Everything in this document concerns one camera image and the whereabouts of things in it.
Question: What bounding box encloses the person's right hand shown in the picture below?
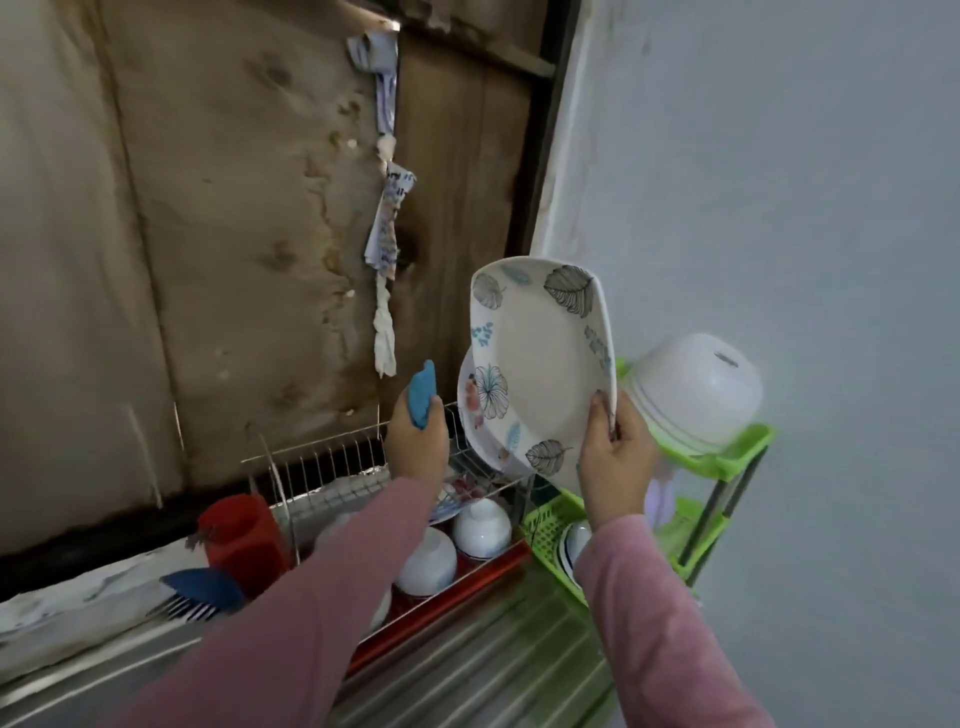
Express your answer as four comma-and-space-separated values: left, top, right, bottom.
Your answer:
577, 390, 662, 530

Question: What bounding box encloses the person's left hand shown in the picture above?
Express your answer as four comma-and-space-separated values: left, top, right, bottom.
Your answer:
384, 393, 452, 485

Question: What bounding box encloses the purple plastic bowl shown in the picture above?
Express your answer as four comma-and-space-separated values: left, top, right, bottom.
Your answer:
645, 457, 684, 527

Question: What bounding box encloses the blue cleaning cloth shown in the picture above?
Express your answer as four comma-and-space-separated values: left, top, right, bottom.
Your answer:
405, 358, 440, 432

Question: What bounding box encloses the stack of floral plates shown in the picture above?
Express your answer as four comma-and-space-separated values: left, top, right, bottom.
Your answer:
456, 352, 519, 482

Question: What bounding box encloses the floral plate stack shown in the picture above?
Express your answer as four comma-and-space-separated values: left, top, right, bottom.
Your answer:
468, 258, 620, 482

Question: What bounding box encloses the blue rice paddle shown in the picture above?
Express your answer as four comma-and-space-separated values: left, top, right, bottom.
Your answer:
160, 567, 249, 614

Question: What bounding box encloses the person's right forearm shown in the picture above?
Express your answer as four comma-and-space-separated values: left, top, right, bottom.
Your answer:
574, 513, 779, 728

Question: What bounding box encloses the person's left forearm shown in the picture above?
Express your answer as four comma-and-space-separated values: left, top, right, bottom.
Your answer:
112, 477, 444, 728

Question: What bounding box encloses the green plastic shelf rack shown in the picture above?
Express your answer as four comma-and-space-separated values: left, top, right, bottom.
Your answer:
517, 360, 777, 609

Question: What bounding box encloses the red plastic cutlery cup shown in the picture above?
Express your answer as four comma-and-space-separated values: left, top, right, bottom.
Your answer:
195, 493, 291, 599

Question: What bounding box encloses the white hanging cloth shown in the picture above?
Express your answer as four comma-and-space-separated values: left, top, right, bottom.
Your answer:
348, 30, 422, 380

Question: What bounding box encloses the weathered wooden board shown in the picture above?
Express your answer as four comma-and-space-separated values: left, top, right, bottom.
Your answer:
0, 0, 579, 594

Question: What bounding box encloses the metal wire dish rack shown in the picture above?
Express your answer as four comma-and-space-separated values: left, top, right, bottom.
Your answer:
240, 397, 542, 602

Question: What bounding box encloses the wire dish rack red tray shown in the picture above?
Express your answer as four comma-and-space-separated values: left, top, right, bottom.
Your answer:
348, 537, 534, 677

